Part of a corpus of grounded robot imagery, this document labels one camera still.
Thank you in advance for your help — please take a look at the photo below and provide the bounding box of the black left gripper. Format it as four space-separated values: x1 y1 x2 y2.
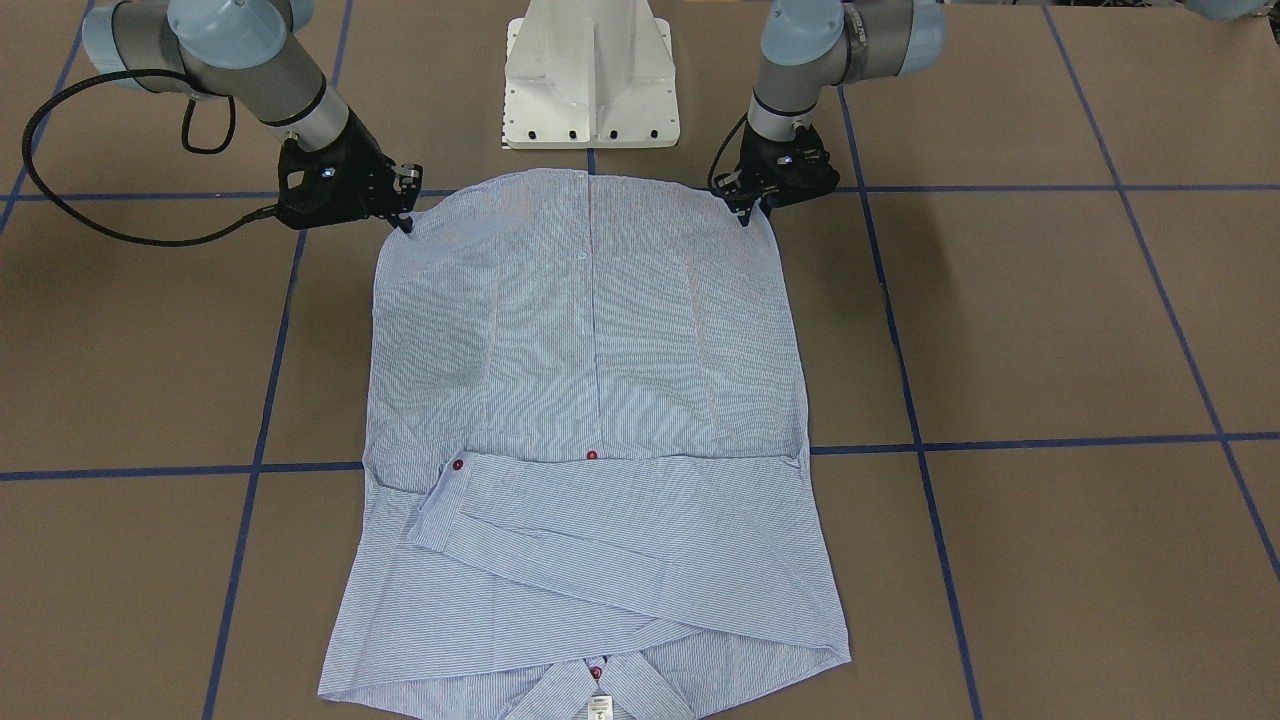
712 122 840 228

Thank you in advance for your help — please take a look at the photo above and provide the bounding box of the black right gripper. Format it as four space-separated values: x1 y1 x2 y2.
275 114 422 234

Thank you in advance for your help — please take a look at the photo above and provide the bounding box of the blue striped button shirt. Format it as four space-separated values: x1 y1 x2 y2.
317 169 851 719

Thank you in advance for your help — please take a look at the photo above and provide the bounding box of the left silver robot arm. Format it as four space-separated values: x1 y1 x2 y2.
707 1 946 227

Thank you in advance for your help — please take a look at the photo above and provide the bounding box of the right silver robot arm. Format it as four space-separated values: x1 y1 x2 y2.
81 1 422 232

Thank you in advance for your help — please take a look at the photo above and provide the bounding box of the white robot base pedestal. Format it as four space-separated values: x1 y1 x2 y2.
500 1 682 150

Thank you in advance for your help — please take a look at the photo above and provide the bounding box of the black coiled gripper cable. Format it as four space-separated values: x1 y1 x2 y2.
20 68 282 249

